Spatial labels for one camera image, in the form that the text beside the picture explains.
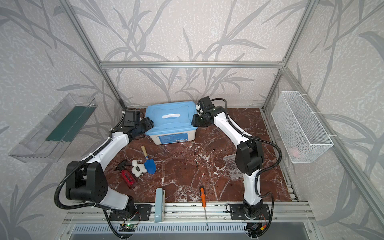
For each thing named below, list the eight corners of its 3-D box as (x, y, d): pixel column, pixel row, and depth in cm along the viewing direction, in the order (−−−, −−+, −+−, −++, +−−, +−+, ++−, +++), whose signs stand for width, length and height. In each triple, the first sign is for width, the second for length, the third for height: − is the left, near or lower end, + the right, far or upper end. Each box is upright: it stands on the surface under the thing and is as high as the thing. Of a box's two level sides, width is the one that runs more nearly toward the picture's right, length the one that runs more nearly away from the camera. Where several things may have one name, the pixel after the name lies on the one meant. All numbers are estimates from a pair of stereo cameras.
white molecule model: (128, 170, 90) (125, 168, 86) (136, 161, 93) (134, 158, 90) (140, 179, 86) (137, 177, 83) (148, 169, 90) (146, 167, 87)
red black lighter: (117, 170, 90) (114, 167, 87) (128, 161, 94) (126, 158, 90) (132, 189, 83) (129, 187, 80) (144, 179, 87) (142, 176, 83)
